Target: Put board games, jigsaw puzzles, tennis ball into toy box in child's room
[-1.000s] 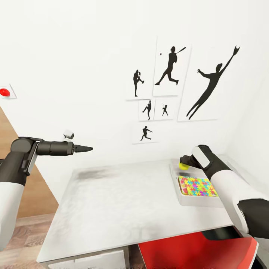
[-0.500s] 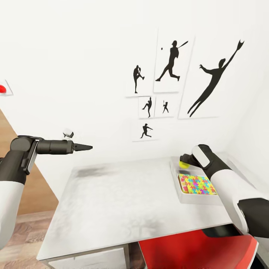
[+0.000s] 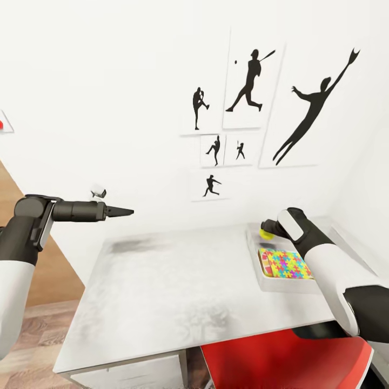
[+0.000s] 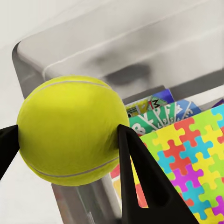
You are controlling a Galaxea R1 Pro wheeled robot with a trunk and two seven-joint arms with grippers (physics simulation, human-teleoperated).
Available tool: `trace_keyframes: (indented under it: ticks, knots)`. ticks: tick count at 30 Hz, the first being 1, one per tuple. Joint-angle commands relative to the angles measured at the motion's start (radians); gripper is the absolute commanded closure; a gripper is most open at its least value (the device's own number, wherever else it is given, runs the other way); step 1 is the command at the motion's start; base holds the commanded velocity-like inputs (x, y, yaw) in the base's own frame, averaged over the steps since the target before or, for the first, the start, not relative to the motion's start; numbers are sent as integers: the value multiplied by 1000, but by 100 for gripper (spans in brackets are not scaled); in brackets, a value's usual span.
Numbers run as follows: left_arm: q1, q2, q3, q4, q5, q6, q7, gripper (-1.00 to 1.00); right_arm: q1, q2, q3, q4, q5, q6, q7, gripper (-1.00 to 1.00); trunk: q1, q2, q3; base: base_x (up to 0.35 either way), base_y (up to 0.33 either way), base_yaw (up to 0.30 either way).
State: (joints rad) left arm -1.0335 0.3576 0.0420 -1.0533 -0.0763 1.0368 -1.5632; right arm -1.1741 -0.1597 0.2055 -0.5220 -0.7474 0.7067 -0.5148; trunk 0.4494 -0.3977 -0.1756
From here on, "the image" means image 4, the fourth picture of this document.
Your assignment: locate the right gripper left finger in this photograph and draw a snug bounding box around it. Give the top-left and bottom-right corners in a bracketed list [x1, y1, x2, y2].
[0, 125, 20, 180]

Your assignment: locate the board game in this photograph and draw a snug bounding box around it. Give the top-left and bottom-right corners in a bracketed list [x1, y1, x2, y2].
[125, 89, 175, 118]
[109, 85, 224, 211]

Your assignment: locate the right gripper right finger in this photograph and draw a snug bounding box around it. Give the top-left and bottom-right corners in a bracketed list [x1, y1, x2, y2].
[119, 124, 200, 224]

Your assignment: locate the jigsaw puzzle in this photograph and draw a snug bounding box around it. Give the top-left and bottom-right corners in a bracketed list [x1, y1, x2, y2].
[130, 104, 224, 224]

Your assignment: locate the tennis ball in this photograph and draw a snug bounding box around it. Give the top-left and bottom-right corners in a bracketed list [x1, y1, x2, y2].
[16, 75, 130, 186]

